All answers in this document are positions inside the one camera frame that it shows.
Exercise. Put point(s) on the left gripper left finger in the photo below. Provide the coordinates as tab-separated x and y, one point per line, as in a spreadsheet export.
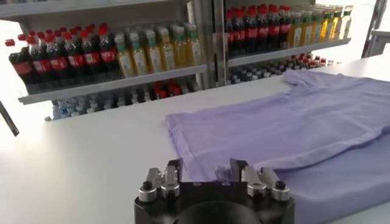
164	185

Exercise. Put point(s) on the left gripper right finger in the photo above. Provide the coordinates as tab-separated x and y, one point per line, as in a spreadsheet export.
259	182

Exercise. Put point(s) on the purple t-shirt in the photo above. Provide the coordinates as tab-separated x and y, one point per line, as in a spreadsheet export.
274	131

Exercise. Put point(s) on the grey metal drinks shelf unit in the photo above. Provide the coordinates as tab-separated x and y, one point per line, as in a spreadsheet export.
106	83
289	51

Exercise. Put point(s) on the yellow drink bottle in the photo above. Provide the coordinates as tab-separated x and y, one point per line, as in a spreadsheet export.
139	61
294	32
336	24
326	25
153	58
167	54
180	51
346	21
306	30
317	29
194	50
125	62

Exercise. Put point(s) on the cola bottle red cap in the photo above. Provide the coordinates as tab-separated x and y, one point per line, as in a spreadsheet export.
22	68
252	33
273	30
108	55
41	65
92	58
263	31
76	60
240	36
59	63
285	29

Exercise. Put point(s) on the black diagonal pole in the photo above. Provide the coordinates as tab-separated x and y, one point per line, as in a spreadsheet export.
9	120

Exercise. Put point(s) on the grey metal rack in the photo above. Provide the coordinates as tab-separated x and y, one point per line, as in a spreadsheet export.
373	30

